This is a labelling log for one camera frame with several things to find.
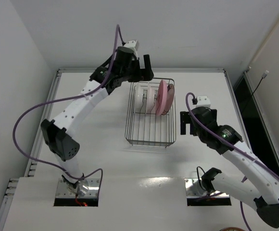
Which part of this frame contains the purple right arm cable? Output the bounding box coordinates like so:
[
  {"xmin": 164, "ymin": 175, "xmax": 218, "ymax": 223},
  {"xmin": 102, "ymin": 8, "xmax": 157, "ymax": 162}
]
[{"xmin": 185, "ymin": 92, "xmax": 279, "ymax": 231}]

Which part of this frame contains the green rimmed printed plate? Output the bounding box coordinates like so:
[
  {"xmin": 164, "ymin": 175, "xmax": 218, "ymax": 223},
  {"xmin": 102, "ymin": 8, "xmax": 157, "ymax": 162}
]
[{"xmin": 162, "ymin": 84, "xmax": 175, "ymax": 115}]

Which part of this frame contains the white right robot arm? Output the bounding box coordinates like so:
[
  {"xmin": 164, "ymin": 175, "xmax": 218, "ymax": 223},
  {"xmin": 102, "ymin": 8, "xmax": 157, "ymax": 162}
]
[{"xmin": 180, "ymin": 106, "xmax": 279, "ymax": 229}]

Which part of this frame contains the grey wire dish rack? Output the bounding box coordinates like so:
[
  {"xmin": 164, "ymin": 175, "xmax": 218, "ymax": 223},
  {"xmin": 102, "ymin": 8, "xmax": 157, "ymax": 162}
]
[{"xmin": 125, "ymin": 77, "xmax": 176, "ymax": 148}]

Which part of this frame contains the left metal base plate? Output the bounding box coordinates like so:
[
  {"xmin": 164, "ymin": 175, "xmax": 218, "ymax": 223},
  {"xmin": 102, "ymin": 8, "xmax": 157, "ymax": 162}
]
[{"xmin": 55, "ymin": 178, "xmax": 100, "ymax": 199}]

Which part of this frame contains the brown round object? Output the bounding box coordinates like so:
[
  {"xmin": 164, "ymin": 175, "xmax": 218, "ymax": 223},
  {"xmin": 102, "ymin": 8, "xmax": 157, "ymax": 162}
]
[{"xmin": 219, "ymin": 227, "xmax": 245, "ymax": 231}]

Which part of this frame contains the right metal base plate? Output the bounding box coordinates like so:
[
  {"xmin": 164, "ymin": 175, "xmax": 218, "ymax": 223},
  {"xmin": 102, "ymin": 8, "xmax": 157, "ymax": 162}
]
[{"xmin": 184, "ymin": 178, "xmax": 230, "ymax": 200}]

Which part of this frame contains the white deep plate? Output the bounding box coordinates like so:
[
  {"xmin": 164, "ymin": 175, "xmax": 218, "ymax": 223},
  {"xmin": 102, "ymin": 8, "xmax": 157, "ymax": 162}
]
[{"xmin": 134, "ymin": 83, "xmax": 147, "ymax": 113}]

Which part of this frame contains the metal base plate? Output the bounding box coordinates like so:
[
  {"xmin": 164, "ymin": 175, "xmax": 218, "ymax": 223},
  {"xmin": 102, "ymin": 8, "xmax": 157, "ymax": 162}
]
[
  {"xmin": 55, "ymin": 178, "xmax": 100, "ymax": 199},
  {"xmin": 184, "ymin": 178, "xmax": 230, "ymax": 200}
]

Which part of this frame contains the black wall cable with plug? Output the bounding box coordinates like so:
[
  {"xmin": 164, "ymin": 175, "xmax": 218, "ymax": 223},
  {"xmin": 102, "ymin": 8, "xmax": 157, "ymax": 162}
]
[{"xmin": 240, "ymin": 70, "xmax": 269, "ymax": 114}]

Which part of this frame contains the pink plate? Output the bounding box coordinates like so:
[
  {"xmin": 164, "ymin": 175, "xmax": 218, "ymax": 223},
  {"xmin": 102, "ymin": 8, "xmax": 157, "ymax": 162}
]
[{"xmin": 156, "ymin": 80, "xmax": 167, "ymax": 116}]

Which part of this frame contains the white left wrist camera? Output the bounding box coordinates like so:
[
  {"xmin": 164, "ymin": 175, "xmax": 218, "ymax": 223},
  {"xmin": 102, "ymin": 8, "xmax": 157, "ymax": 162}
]
[{"xmin": 124, "ymin": 40, "xmax": 140, "ymax": 58}]

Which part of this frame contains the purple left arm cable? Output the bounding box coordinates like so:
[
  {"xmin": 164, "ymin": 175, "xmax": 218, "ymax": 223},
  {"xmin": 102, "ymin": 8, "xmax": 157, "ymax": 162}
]
[{"xmin": 12, "ymin": 24, "xmax": 125, "ymax": 193}]

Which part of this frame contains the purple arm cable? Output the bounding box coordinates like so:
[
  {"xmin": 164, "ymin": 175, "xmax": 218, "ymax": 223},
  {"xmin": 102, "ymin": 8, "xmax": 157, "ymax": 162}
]
[
  {"xmin": 12, "ymin": 24, "xmax": 125, "ymax": 193},
  {"xmin": 185, "ymin": 92, "xmax": 279, "ymax": 231}
]

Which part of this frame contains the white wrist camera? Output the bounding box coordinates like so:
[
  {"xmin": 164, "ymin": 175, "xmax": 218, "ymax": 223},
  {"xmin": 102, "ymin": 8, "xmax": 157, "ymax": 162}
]
[
  {"xmin": 124, "ymin": 40, "xmax": 140, "ymax": 58},
  {"xmin": 195, "ymin": 96, "xmax": 211, "ymax": 108}
]

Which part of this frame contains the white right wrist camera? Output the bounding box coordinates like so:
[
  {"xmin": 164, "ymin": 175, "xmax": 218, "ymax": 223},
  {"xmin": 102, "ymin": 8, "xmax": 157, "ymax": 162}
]
[{"xmin": 195, "ymin": 96, "xmax": 211, "ymax": 108}]

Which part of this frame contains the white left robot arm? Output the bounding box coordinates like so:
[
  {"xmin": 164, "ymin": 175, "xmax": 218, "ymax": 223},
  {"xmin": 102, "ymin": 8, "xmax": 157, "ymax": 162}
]
[{"xmin": 41, "ymin": 46, "xmax": 154, "ymax": 189}]

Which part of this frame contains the pale blue fluted plate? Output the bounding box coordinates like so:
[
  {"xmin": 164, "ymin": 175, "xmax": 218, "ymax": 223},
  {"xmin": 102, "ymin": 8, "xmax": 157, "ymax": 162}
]
[{"xmin": 145, "ymin": 84, "xmax": 158, "ymax": 114}]

